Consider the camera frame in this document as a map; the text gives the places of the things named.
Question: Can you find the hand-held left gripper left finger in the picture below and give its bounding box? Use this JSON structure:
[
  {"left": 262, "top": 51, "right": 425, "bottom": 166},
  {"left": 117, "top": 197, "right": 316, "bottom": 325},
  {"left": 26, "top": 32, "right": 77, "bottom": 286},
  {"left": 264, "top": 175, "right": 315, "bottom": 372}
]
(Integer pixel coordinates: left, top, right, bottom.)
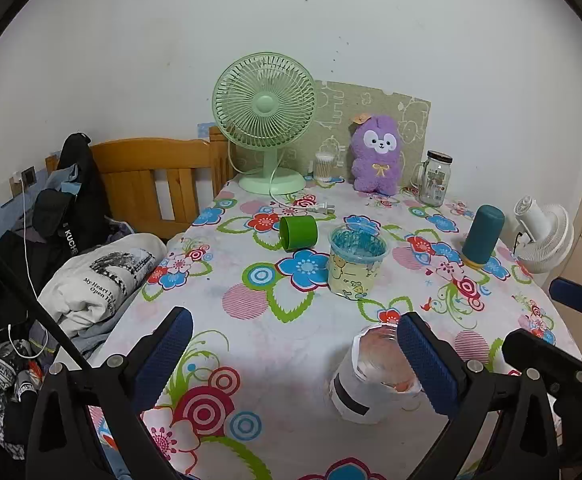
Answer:
[{"left": 25, "top": 306, "right": 194, "bottom": 480}]

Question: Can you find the black rod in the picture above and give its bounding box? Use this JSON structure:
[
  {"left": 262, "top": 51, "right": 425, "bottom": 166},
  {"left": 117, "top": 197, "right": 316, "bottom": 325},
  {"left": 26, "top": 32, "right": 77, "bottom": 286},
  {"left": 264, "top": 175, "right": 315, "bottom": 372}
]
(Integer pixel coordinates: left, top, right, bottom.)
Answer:
[{"left": 0, "top": 231, "right": 94, "bottom": 372}]

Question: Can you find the floral tablecloth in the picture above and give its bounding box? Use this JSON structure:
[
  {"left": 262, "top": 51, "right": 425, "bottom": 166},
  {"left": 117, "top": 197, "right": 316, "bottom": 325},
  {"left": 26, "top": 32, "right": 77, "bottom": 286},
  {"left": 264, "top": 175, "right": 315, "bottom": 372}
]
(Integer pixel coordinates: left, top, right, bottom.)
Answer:
[{"left": 86, "top": 179, "right": 582, "bottom": 480}]

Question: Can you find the green patterned board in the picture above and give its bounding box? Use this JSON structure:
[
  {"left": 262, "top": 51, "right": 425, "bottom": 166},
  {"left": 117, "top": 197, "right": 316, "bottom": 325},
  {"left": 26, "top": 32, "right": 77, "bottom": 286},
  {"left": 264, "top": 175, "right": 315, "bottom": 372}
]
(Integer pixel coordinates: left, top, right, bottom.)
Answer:
[{"left": 298, "top": 80, "right": 432, "bottom": 187}]

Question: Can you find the pile of dark clothes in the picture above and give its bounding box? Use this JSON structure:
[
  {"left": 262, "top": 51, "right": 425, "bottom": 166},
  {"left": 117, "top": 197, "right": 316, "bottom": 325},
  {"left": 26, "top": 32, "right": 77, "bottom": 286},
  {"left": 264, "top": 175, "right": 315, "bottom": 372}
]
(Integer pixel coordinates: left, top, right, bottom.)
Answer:
[{"left": 0, "top": 230, "right": 72, "bottom": 461}]

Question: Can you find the clear cup with yellow print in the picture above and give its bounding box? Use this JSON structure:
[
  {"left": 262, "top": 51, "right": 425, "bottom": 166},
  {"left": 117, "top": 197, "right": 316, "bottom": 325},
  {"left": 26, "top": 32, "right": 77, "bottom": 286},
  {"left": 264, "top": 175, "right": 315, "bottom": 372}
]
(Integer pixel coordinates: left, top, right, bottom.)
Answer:
[{"left": 327, "top": 225, "right": 388, "bottom": 301}]

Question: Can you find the cotton swab container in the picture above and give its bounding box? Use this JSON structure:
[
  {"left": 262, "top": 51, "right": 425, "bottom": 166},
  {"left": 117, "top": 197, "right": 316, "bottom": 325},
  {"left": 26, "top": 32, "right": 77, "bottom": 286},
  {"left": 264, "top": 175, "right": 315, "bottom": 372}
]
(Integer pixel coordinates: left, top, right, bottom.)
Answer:
[{"left": 313, "top": 151, "right": 340, "bottom": 182}]

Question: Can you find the green desk fan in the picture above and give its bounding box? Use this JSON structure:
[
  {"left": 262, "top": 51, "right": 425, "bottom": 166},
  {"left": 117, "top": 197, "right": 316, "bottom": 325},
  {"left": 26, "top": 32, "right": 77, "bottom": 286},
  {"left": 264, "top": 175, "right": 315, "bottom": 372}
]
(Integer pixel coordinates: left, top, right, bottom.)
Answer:
[{"left": 212, "top": 52, "right": 318, "bottom": 195}]

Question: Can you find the black jacket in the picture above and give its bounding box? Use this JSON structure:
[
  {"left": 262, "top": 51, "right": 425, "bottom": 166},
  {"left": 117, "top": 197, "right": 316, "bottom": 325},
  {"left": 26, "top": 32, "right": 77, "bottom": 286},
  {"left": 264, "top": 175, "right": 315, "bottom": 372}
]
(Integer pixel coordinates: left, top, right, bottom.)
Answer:
[{"left": 32, "top": 133, "right": 116, "bottom": 261}]

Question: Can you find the white fan power cable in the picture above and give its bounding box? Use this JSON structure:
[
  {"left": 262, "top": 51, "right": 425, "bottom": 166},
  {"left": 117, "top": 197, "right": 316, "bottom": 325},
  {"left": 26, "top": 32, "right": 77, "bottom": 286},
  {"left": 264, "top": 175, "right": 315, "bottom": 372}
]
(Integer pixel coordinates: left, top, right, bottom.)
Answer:
[{"left": 269, "top": 150, "right": 336, "bottom": 217}]

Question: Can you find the purple plush toy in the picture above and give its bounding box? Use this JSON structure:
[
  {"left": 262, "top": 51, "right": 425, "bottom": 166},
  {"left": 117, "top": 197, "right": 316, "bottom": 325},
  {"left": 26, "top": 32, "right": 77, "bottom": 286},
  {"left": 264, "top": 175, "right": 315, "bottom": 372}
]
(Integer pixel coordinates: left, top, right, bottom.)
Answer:
[{"left": 349, "top": 114, "right": 406, "bottom": 196}]

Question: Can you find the white desk fan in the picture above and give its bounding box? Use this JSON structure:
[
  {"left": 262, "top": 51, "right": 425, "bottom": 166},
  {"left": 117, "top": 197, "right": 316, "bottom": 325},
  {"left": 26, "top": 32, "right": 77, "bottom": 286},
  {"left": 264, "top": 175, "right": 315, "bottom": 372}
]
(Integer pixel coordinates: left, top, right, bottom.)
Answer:
[{"left": 513, "top": 196, "right": 575, "bottom": 274}]

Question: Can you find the white charging cable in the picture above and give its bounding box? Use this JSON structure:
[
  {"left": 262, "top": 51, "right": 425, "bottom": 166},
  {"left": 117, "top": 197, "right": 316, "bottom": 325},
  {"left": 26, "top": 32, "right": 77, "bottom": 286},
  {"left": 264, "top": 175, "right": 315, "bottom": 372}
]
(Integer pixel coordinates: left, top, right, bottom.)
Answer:
[{"left": 7, "top": 177, "right": 48, "bottom": 359}]

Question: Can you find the wooden bed headboard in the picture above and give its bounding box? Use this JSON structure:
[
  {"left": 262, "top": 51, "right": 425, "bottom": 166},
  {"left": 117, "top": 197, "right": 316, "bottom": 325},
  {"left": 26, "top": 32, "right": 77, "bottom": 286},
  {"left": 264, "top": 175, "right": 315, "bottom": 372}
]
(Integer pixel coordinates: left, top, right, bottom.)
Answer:
[{"left": 46, "top": 126, "right": 236, "bottom": 241}]

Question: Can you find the clear cup with white label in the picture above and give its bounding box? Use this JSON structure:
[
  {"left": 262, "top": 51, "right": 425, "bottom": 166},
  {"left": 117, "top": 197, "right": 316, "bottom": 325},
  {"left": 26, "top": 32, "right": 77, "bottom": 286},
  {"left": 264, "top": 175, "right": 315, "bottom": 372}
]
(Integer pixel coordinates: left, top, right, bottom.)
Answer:
[{"left": 330, "top": 324, "right": 428, "bottom": 424}]

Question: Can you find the glass jar mug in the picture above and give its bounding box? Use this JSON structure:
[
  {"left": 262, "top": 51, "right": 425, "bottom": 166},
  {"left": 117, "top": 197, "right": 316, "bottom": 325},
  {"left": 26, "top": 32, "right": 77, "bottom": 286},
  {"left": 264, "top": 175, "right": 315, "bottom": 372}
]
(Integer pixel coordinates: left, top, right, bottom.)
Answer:
[{"left": 411, "top": 151, "right": 454, "bottom": 207}]

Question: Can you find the white printed shirt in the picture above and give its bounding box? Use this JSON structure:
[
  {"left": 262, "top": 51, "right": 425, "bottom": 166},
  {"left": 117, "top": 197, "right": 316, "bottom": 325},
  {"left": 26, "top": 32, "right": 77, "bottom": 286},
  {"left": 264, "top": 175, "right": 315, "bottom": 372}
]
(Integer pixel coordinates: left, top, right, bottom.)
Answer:
[{"left": 37, "top": 234, "right": 168, "bottom": 342}]

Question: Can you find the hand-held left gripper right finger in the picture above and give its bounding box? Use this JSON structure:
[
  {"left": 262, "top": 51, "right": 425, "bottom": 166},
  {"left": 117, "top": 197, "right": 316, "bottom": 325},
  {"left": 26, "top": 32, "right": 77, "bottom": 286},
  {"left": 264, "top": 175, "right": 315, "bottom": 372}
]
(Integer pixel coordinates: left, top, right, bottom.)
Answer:
[{"left": 396, "top": 311, "right": 564, "bottom": 480}]

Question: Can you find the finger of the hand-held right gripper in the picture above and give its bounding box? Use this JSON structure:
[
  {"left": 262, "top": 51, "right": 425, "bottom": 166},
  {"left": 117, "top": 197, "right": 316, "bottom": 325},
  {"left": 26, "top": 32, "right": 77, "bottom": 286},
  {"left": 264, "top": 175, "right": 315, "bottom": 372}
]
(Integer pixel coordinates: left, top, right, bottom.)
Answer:
[
  {"left": 502, "top": 328, "right": 582, "bottom": 397},
  {"left": 549, "top": 279, "right": 582, "bottom": 319}
]

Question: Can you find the wall socket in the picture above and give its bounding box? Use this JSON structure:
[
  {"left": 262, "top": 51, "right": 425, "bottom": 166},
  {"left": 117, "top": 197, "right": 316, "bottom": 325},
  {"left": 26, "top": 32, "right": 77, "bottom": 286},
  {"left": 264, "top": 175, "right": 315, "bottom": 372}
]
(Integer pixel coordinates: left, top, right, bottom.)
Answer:
[{"left": 11, "top": 166, "right": 37, "bottom": 189}]

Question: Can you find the green cup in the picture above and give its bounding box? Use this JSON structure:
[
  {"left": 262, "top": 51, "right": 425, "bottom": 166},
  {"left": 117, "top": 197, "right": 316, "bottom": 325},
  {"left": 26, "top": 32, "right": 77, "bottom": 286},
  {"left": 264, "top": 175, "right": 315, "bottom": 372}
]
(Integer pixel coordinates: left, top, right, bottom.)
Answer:
[{"left": 279, "top": 215, "right": 318, "bottom": 252}]

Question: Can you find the teal bottle with yellow base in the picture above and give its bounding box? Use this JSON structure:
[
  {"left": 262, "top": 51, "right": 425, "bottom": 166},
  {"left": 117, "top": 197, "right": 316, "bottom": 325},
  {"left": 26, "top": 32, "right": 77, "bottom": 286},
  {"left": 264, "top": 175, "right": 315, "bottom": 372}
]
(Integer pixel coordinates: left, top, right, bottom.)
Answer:
[{"left": 461, "top": 205, "right": 506, "bottom": 268}]

